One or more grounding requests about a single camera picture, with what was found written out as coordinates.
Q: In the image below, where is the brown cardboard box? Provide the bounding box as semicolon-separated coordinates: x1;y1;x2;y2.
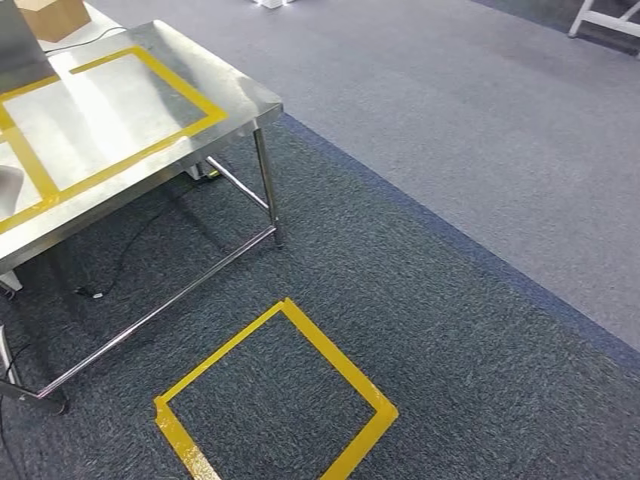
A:
14;0;93;44

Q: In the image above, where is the white curved plastic car panel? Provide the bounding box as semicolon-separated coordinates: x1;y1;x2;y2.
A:
0;165;26;221

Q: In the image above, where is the white frame table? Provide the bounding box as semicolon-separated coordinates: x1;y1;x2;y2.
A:
567;0;640;58

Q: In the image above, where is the thin black desk cable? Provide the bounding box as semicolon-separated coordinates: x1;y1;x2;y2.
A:
44;25;127;56

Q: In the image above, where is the yellow floor tape square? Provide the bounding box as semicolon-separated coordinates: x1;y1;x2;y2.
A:
153;298;400;480

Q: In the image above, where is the stainless steel workbench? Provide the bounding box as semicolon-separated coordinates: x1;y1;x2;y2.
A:
0;18;287;417

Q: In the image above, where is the silver laptop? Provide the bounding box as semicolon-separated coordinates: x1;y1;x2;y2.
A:
0;0;61;98

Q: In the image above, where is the black floor cable with plug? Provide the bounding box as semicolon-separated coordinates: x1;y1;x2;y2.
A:
75;177;221;301

